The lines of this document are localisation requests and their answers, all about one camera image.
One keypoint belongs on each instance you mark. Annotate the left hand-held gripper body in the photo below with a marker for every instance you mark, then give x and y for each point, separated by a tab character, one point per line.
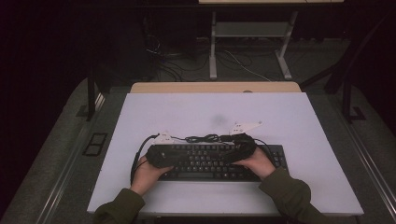
155	155

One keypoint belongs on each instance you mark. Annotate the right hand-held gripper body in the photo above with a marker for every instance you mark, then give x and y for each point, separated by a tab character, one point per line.
246	144

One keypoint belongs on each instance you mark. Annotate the black computer keyboard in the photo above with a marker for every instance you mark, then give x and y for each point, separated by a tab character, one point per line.
202	168

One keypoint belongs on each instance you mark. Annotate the person's right hand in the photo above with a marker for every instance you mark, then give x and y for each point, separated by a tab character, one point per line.
258	165

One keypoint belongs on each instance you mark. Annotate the person's left hand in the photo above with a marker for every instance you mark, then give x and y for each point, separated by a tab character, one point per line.
144	177

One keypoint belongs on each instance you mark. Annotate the white table board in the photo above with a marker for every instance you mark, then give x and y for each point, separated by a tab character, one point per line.
186	109

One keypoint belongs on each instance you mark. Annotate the black metal stand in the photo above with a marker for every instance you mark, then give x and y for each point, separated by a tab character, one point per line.
347	99

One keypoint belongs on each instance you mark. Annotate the black floor outlet frame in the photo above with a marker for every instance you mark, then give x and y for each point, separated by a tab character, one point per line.
95	144

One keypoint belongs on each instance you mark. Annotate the metal floor rail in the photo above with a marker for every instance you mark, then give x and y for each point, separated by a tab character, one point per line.
367	155
67	168

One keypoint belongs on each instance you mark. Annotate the white metal desk frame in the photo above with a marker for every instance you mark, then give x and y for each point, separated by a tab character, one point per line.
249	29

